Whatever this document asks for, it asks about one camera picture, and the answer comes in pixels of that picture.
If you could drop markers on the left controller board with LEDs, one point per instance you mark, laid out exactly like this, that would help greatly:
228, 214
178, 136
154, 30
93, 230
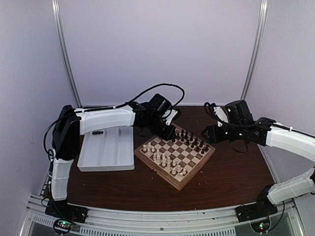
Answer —
62, 226

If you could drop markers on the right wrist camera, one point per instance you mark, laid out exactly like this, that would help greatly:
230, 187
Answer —
221, 115

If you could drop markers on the aluminium left corner post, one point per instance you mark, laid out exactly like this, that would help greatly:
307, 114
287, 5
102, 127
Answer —
64, 52

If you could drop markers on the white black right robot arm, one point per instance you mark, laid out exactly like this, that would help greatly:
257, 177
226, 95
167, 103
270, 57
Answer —
236, 123

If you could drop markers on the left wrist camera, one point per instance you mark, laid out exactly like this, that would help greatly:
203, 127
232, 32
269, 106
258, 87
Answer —
171, 115

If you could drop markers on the aluminium front frame rail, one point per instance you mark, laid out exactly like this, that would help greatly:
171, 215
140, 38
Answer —
210, 222

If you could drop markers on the wooden chess board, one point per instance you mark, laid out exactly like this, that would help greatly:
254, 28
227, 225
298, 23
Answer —
197, 160

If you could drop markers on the aluminium corner post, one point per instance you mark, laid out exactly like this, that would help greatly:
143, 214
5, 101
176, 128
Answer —
260, 29
64, 52

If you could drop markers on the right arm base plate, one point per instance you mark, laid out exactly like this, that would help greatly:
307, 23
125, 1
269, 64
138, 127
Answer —
254, 211

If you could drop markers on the aluminium right corner post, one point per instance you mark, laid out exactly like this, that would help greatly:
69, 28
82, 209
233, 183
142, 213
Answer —
260, 29

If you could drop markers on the controller board with leds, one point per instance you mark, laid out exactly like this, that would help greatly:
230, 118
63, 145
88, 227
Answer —
62, 226
261, 226

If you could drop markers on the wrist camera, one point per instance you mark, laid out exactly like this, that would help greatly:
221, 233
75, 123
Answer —
171, 115
221, 115

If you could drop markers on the white chess pieces group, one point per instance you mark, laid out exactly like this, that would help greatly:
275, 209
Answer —
171, 157

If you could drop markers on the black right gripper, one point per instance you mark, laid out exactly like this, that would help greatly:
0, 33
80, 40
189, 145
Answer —
214, 136

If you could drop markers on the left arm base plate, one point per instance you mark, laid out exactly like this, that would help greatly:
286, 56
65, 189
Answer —
70, 213

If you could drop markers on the pile of dark chess pieces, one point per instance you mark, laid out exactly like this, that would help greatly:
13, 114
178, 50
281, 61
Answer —
97, 132

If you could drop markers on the white plastic sorting tray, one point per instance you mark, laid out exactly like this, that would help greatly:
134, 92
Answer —
110, 151

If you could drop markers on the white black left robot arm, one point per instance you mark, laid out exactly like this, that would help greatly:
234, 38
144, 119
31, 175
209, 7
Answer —
72, 125

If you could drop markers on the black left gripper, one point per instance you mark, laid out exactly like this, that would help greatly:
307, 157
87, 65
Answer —
169, 134

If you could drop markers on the right controller board with LEDs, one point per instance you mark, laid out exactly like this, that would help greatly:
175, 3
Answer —
261, 226

